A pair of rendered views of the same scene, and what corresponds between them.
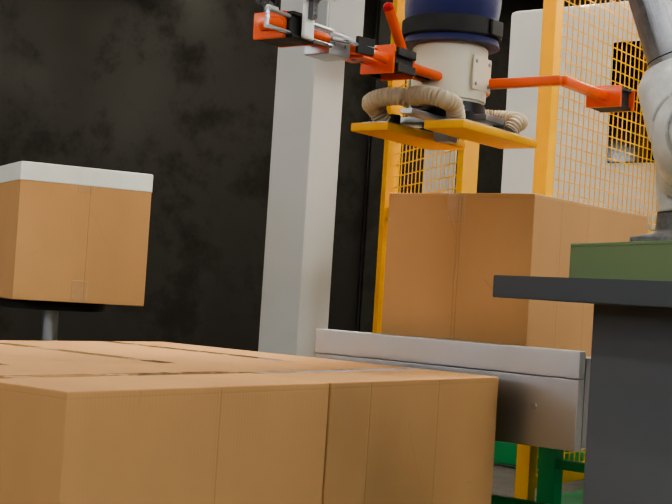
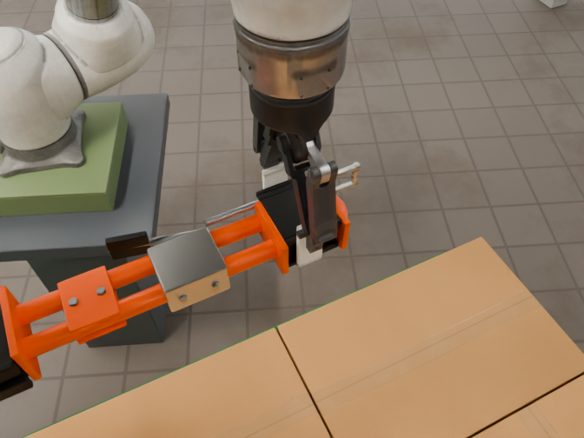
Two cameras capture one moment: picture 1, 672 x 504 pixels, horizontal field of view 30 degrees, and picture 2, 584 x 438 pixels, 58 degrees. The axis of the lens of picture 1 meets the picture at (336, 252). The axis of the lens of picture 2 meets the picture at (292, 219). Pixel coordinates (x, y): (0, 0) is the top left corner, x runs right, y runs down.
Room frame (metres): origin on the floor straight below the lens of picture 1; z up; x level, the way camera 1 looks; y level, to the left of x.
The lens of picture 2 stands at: (2.67, 0.29, 1.67)
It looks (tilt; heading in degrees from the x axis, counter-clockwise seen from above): 52 degrees down; 207
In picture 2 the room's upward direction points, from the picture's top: straight up
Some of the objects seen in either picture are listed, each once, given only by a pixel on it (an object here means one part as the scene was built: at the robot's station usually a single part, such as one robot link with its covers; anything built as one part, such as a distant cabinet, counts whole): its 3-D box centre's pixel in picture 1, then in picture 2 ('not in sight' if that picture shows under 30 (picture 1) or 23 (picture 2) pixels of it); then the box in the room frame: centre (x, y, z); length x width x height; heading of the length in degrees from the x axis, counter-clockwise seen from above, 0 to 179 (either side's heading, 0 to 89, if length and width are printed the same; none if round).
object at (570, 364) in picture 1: (440, 352); not in sight; (2.85, -0.25, 0.58); 0.70 x 0.03 x 0.06; 53
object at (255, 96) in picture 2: not in sight; (291, 113); (2.34, 0.11, 1.35); 0.08 x 0.07 x 0.09; 53
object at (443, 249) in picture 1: (518, 284); not in sight; (3.13, -0.46, 0.75); 0.60 x 0.40 x 0.40; 142
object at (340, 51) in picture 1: (327, 46); (189, 268); (2.44, 0.04, 1.18); 0.07 x 0.07 x 0.04; 54
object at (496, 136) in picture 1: (483, 128); not in sight; (2.76, -0.31, 1.08); 0.34 x 0.10 x 0.05; 144
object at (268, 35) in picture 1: (282, 29); (301, 225); (2.34, 0.13, 1.19); 0.08 x 0.07 x 0.05; 144
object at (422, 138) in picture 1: (410, 130); not in sight; (2.87, -0.15, 1.08); 0.34 x 0.10 x 0.05; 144
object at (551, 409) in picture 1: (437, 398); not in sight; (2.85, -0.25, 0.47); 0.70 x 0.03 x 0.15; 53
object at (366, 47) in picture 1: (322, 33); (240, 209); (2.35, 0.05, 1.19); 0.31 x 0.03 x 0.05; 144
